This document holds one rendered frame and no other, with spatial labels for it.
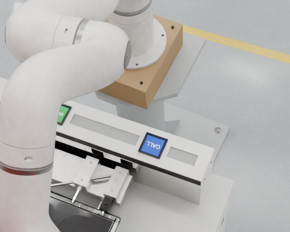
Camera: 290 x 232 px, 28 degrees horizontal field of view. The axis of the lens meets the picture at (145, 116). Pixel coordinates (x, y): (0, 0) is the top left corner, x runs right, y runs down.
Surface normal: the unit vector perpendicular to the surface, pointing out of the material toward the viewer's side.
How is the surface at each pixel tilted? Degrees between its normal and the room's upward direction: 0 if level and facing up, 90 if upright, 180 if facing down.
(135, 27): 91
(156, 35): 2
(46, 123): 68
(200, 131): 0
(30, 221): 60
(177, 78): 0
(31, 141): 56
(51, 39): 31
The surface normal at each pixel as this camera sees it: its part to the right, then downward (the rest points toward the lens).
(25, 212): 0.29, 0.37
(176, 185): -0.38, 0.80
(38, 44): -0.19, 0.21
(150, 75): -0.04, -0.49
